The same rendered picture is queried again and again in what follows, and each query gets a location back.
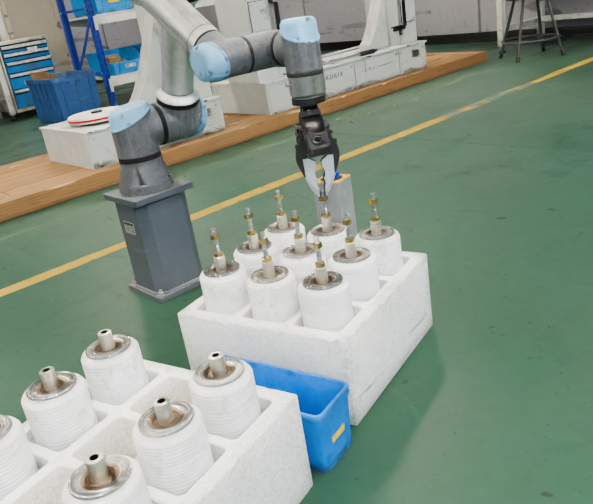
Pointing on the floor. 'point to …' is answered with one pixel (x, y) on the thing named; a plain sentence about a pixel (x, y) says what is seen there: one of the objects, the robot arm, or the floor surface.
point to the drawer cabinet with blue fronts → (18, 71)
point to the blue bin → (313, 410)
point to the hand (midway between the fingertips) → (322, 191)
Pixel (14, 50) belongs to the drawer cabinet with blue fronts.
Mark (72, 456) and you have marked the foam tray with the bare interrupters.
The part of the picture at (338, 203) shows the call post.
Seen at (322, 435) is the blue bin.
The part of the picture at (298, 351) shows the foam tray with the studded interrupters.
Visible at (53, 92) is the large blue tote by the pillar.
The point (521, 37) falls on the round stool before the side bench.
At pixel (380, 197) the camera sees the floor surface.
